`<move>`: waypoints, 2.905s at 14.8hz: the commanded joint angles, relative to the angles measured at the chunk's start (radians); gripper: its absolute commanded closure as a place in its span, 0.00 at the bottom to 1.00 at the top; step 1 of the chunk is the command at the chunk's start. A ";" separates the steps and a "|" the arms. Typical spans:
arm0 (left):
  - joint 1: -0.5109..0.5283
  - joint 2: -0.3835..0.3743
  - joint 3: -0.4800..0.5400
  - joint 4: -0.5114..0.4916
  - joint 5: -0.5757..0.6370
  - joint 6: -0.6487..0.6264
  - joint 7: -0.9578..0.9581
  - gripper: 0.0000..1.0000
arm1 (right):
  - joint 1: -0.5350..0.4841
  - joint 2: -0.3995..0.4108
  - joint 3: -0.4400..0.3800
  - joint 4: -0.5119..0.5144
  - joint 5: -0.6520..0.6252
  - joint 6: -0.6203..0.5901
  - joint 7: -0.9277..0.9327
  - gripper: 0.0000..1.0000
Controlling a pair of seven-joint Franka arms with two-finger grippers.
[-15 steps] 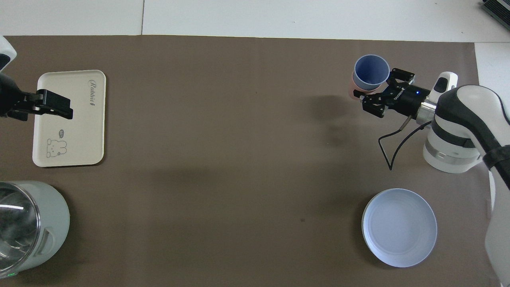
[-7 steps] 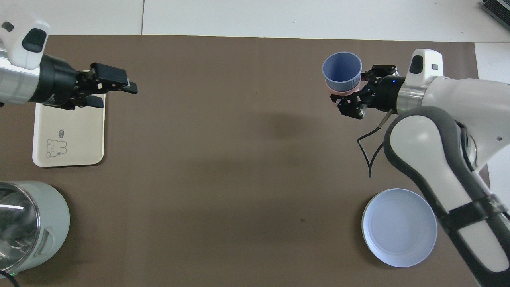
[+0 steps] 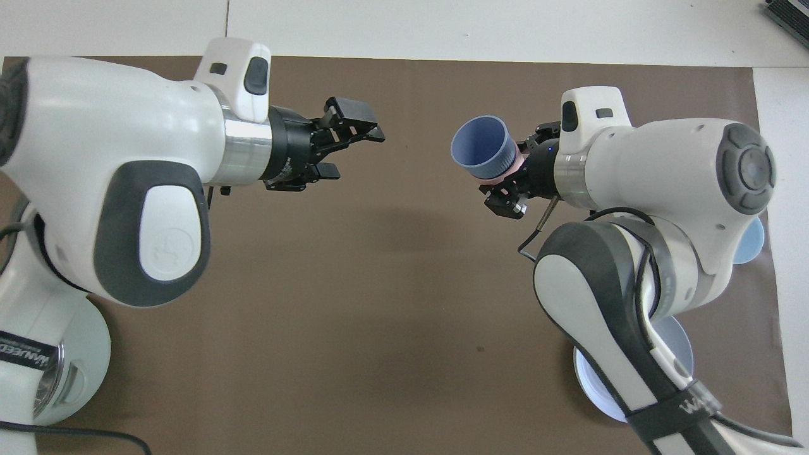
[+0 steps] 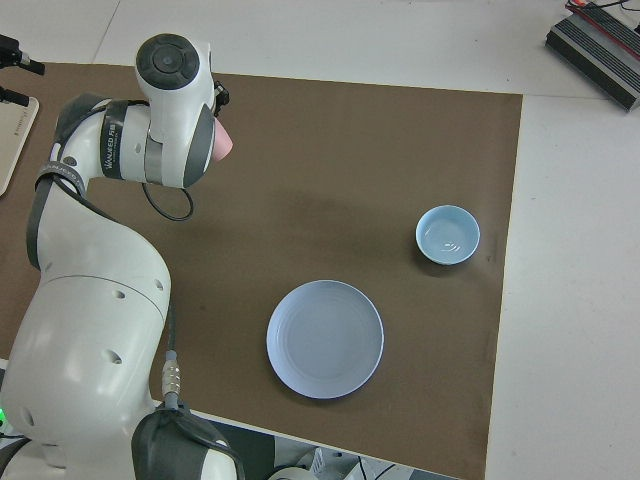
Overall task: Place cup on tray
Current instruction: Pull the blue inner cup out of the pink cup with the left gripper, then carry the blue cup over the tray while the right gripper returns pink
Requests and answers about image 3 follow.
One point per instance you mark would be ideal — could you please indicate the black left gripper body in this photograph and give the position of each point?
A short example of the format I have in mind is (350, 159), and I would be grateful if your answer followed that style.
(291, 148)

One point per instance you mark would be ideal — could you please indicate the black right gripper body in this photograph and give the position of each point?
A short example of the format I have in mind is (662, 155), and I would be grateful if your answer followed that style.
(542, 167)

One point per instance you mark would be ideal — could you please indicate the pink plastic cup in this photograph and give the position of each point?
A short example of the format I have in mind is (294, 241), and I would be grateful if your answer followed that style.
(519, 161)

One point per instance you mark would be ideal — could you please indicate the blue plastic cup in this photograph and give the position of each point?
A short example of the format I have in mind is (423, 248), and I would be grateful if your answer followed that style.
(483, 145)

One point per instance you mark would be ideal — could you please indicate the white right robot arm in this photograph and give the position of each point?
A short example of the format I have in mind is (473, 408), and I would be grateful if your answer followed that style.
(663, 158)

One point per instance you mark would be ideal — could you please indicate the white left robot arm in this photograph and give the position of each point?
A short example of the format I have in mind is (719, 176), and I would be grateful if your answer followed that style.
(95, 126)

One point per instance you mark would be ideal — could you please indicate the brown table mat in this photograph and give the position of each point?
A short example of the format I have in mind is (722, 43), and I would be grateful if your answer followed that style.
(392, 284)

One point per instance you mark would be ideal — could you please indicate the blue plastic bowl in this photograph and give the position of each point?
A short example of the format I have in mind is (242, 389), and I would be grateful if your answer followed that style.
(751, 243)

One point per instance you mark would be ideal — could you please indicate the blue plastic plate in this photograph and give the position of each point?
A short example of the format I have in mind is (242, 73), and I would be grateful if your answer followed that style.
(676, 351)

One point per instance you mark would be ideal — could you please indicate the grey electronic device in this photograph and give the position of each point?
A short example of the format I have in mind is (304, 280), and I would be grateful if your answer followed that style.
(790, 14)

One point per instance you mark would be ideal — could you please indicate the pale green cooking pot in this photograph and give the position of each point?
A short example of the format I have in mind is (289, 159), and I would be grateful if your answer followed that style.
(91, 341)

